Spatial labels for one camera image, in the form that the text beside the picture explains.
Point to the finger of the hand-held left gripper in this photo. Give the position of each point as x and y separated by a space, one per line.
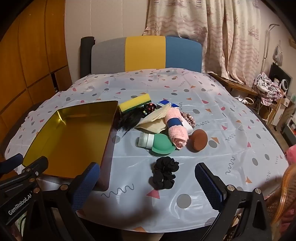
37 165
11 162

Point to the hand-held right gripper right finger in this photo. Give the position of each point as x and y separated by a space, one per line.
209 185

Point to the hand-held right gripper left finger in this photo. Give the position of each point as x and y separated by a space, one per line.
85 184

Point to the gold tin box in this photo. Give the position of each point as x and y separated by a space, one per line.
69 139

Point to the brown makeup sponge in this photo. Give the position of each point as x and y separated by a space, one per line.
198 140

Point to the black scrunchie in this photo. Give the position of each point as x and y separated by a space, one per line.
159 166

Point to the pink towel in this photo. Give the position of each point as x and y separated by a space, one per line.
178 136

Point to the white sponge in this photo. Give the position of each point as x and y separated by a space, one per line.
188 128

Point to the green silicone bottle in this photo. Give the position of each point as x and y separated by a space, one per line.
161 143

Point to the pink satin scrunchie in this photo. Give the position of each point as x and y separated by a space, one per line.
190 120

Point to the black hairpiece with colourful beads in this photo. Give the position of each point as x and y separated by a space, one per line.
129 120

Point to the beige cloth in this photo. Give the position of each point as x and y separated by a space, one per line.
152 122

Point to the blue tissue pack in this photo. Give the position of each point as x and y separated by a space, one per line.
165 103

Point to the yellow green sponge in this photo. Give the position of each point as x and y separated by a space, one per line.
134 102

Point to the patterned white tablecloth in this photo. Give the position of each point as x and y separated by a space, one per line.
231 139

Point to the wooden side table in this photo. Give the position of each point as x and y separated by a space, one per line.
240 87

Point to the wooden wardrobe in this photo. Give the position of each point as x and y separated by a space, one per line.
30 58

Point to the pile of clothes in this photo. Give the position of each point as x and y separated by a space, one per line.
266 88

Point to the grey yellow blue chair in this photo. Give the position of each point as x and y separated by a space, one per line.
145 53

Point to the pink patterned curtain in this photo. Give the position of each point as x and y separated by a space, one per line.
219 34

